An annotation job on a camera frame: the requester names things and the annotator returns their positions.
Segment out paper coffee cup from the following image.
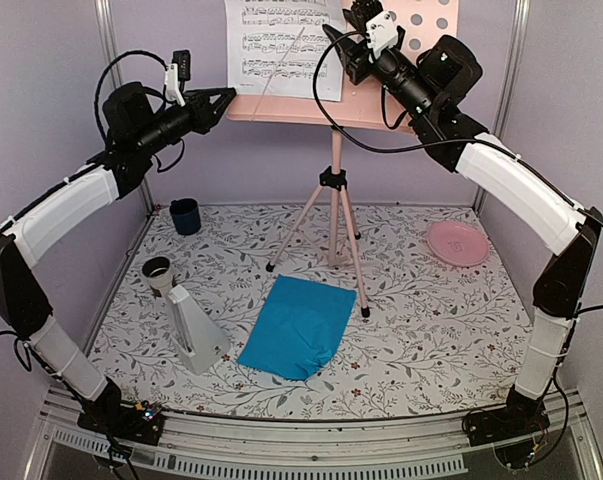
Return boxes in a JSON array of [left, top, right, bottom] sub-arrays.
[[141, 256, 176, 298]]

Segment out left camera cable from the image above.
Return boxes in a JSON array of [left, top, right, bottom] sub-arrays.
[[93, 48, 175, 141]]

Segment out dark blue cup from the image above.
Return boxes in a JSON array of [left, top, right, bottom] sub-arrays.
[[169, 198, 202, 236]]

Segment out right aluminium post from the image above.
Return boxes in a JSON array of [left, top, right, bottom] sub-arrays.
[[473, 0, 530, 211]]

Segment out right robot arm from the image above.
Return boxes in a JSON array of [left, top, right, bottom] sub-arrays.
[[322, 20, 602, 436]]

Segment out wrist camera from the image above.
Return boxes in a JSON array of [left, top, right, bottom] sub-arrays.
[[350, 0, 405, 60], [164, 50, 191, 107]]

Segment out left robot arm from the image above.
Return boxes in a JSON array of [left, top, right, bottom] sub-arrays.
[[0, 82, 237, 434]]

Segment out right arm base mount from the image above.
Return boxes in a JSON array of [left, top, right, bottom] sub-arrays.
[[461, 406, 550, 470]]

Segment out front aluminium rail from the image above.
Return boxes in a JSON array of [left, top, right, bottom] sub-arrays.
[[24, 388, 603, 479]]

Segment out pink music stand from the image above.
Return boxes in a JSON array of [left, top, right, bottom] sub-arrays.
[[225, 0, 463, 317]]

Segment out pink plate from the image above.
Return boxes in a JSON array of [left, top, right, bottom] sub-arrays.
[[426, 221, 490, 267]]

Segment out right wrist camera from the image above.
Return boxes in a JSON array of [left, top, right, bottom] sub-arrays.
[[350, 0, 405, 60]]

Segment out sheet music paper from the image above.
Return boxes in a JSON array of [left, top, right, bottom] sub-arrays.
[[225, 0, 346, 102]]

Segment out aluminium post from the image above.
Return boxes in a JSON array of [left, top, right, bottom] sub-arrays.
[[93, 0, 152, 211], [473, 0, 530, 211]]

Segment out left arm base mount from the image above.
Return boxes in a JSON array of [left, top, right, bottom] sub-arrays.
[[77, 401, 165, 446]]

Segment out white metronome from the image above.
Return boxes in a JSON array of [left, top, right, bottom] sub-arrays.
[[165, 285, 230, 375]]

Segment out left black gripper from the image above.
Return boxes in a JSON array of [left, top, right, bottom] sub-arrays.
[[135, 86, 237, 155]]

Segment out blue cloth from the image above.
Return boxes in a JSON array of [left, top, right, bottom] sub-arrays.
[[237, 275, 357, 381]]

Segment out left aluminium post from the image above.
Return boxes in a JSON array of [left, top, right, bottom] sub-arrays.
[[93, 0, 152, 211]]

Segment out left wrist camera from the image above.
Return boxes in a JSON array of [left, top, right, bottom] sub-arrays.
[[164, 50, 191, 107]]

